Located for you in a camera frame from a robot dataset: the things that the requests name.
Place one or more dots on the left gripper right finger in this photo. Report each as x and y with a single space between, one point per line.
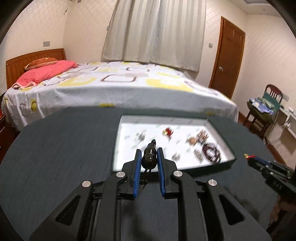
206 211

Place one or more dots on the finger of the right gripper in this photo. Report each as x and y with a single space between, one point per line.
257 165
262 161

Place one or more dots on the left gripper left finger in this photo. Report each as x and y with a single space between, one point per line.
92 210

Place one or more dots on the silver leaf brooch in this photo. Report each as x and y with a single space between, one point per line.
198 155

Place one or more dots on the small pearl flower brooch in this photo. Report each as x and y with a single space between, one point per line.
176 157

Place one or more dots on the gold pearl brooch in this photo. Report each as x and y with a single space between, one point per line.
202 136

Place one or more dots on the white side desk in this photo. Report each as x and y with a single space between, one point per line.
281 134

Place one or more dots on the wooden chair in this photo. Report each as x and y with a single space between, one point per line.
275 93

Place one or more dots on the pile of clothes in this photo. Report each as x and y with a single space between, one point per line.
266 107

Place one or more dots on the green white tray box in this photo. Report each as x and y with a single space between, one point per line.
135 132

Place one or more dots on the dark green tablecloth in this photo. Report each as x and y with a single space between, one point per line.
52 156

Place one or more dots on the dark wooden nightstand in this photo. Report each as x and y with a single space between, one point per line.
7 135

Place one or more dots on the brown wooden door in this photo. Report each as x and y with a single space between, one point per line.
228 58

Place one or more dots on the bed with patterned sheet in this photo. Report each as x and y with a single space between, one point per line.
118 84

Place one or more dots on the pink pillow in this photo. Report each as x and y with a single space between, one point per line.
35 76

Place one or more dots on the orange patterned pillow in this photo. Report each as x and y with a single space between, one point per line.
40 63

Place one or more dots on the grey window curtain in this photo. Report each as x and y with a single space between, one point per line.
169 33

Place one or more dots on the wall socket above headboard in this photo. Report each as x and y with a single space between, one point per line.
46 43

